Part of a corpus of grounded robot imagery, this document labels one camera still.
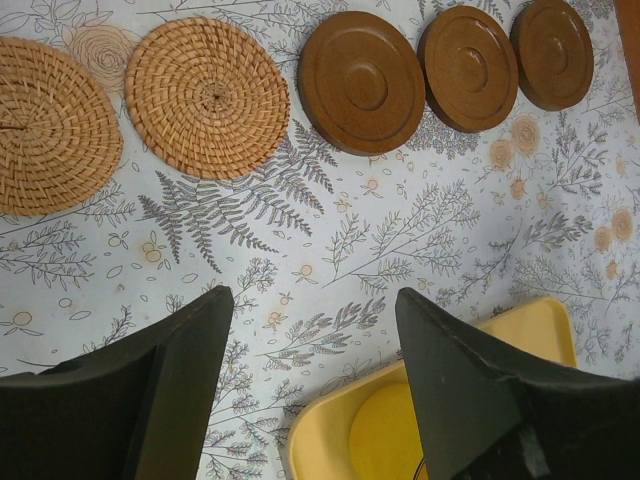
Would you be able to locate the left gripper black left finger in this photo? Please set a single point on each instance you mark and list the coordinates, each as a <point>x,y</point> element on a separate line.
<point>135,409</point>

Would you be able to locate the orange compartment tray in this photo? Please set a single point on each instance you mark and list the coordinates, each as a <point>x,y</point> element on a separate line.
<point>627,12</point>

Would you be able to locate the light woven coaster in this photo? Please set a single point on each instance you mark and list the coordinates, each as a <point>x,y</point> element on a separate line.
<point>206,98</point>
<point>60,137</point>

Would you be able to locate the yellow plastic tray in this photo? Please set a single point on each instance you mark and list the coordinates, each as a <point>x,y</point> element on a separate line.
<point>318,446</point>

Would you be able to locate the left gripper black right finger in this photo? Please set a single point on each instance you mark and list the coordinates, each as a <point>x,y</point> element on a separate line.
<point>488,410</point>

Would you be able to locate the dark brown wooden coaster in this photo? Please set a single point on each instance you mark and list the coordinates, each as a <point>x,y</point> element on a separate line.
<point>470,69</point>
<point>360,84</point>
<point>554,53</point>

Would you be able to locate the yellow glass cup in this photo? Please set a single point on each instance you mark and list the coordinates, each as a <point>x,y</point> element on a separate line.
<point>384,440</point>

